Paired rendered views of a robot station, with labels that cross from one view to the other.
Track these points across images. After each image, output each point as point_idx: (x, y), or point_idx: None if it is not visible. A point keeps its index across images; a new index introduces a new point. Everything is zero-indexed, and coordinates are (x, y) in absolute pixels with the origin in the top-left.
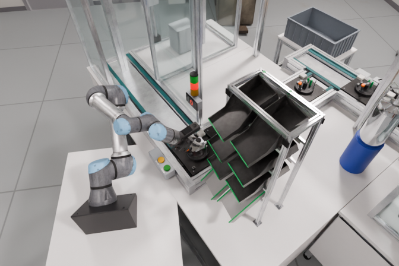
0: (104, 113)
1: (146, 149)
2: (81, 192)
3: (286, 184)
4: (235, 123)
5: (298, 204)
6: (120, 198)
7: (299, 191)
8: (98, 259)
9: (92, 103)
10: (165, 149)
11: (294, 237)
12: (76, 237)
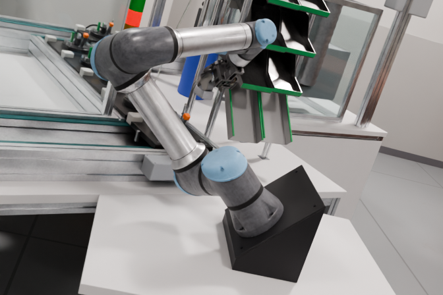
0: (221, 37)
1: (117, 188)
2: (206, 277)
3: None
4: None
5: None
6: None
7: (223, 126)
8: (335, 276)
9: (183, 41)
10: (155, 151)
11: (279, 148)
12: (303, 294)
